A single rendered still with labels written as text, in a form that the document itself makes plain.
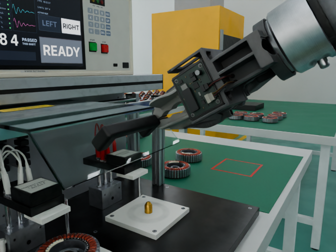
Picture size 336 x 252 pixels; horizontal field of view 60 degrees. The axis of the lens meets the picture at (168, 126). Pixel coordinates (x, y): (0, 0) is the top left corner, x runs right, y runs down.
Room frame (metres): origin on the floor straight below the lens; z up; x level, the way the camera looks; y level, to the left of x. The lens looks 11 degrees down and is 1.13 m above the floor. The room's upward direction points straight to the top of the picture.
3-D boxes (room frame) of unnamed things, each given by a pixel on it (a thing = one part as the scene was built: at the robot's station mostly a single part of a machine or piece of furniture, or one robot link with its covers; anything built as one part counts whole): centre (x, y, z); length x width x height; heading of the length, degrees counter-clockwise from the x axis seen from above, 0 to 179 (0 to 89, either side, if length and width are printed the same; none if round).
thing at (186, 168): (1.02, -0.03, 0.77); 0.11 x 0.11 x 0.04
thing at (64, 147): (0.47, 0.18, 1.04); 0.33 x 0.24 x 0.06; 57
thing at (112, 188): (0.75, 0.17, 0.80); 0.07 x 0.05 x 0.06; 147
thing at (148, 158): (1.13, 0.12, 0.77); 0.11 x 0.11 x 0.04
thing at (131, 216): (0.67, 0.05, 0.78); 0.15 x 0.15 x 0.01; 57
